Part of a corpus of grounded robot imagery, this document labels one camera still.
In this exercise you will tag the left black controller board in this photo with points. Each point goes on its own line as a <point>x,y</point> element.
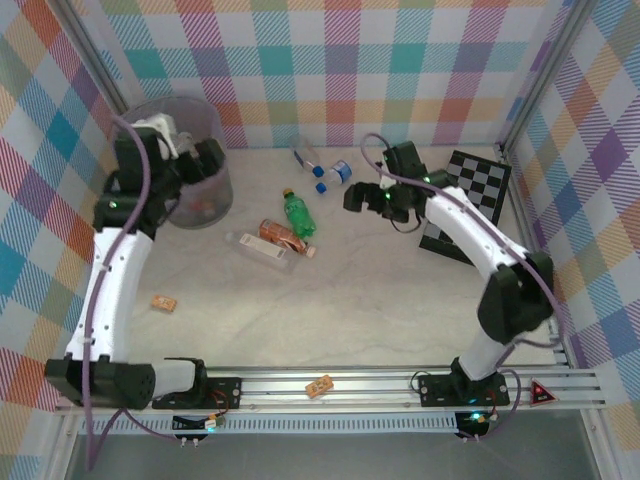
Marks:
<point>190,424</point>

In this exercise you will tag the black grey checkerboard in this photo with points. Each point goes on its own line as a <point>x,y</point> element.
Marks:
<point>480,175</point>

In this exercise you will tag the orange bottle peach cap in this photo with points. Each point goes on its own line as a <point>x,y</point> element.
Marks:
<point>275,231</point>

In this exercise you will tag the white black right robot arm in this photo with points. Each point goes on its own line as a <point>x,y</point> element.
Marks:
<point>470,230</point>

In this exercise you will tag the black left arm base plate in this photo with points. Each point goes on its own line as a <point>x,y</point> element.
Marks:
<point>227,392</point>

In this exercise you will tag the red triangle warning sign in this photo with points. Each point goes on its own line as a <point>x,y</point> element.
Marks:
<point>541,394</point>

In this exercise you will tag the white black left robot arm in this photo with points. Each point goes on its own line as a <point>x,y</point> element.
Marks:
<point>110,300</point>

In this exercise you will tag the clear bottle white label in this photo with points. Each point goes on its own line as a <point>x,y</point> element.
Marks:
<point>257,247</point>

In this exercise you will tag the black controller board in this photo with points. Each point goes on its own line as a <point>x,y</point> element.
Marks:
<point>190,424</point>
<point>475,422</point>

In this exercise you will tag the aluminium left frame post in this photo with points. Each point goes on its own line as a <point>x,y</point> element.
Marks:
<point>96,55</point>

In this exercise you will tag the clear bottle blue strip label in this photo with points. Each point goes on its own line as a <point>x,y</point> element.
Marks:
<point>304,152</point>

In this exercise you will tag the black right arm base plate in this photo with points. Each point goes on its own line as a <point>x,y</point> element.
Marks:
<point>435,392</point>

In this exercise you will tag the small orange patterned box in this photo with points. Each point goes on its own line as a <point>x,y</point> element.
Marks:
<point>319,387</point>
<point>165,303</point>

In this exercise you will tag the aluminium mounting rail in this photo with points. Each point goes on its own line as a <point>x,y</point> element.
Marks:
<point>360,390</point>

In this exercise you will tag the clear plastic trash bin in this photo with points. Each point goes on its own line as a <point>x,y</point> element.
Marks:
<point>215,200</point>

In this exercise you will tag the translucent purple bin liner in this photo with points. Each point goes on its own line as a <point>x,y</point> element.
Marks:
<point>200,112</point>

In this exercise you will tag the aluminium right frame post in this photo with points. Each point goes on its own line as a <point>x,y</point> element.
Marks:
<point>544,75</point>

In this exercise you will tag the small bottle blue label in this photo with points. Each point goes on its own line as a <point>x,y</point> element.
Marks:
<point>341,171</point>

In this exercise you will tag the green bottle yellow cap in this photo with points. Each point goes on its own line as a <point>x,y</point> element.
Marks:
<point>301,217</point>

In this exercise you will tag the right black controller board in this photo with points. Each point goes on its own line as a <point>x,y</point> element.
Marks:
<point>475,422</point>

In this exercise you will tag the aluminium frame post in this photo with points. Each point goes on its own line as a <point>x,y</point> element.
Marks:
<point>544,75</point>
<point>96,55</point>

